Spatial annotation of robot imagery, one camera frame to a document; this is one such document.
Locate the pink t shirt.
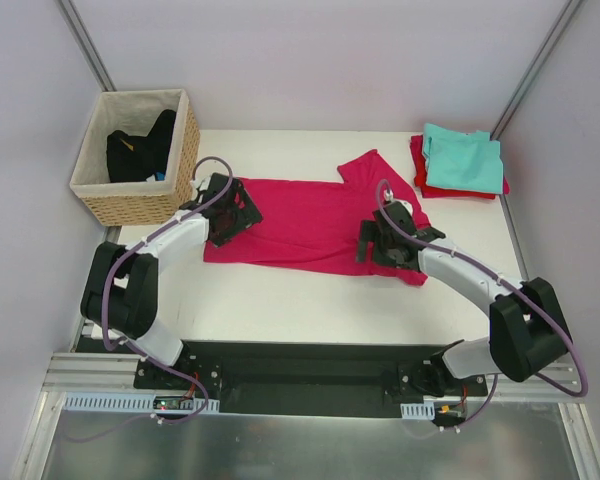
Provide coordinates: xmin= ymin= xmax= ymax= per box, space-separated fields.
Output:
xmin=203 ymin=150 xmax=430 ymax=287

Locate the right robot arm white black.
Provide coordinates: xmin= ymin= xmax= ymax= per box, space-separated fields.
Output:
xmin=356 ymin=201 xmax=573 ymax=395

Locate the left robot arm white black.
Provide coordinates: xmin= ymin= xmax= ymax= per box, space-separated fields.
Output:
xmin=80 ymin=173 xmax=263 ymax=389

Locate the red folded t shirt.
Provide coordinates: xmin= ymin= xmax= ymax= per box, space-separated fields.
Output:
xmin=409 ymin=135 xmax=496 ymax=200

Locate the wicker basket with cloth liner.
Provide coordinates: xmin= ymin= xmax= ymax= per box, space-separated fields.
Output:
xmin=69 ymin=89 xmax=200 ymax=226

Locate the teal folded t shirt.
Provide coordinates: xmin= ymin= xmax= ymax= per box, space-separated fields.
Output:
xmin=422 ymin=123 xmax=504 ymax=195

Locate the black t shirt in basket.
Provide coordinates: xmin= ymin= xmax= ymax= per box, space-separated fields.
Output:
xmin=106 ymin=109 xmax=176 ymax=183

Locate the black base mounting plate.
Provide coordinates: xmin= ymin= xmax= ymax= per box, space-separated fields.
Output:
xmin=132 ymin=340 xmax=489 ymax=416

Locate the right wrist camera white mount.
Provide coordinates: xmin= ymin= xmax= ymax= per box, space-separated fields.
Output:
xmin=382 ymin=188 xmax=414 ymax=215

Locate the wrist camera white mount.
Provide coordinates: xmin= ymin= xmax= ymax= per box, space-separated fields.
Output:
xmin=382 ymin=188 xmax=414 ymax=215
xmin=190 ymin=176 xmax=211 ymax=192

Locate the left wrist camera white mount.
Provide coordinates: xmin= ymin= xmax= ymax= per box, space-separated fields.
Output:
xmin=190 ymin=176 xmax=211 ymax=192

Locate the right slotted cable duct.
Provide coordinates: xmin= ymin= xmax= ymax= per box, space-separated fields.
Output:
xmin=400 ymin=401 xmax=436 ymax=421

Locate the slotted cable duct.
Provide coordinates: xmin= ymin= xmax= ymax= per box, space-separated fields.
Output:
xmin=64 ymin=392 xmax=220 ymax=415
xmin=400 ymin=401 xmax=436 ymax=421

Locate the left aluminium corner post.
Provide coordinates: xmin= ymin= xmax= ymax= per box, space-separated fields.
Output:
xmin=55 ymin=0 xmax=117 ymax=92

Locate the aluminium corner post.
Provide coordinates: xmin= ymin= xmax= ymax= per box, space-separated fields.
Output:
xmin=55 ymin=0 xmax=117 ymax=92
xmin=491 ymin=0 xmax=587 ymax=140

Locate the left slotted cable duct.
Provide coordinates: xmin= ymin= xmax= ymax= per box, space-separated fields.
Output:
xmin=64 ymin=392 xmax=220 ymax=415

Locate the right aluminium corner post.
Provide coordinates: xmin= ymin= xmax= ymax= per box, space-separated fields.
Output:
xmin=491 ymin=0 xmax=587 ymax=140

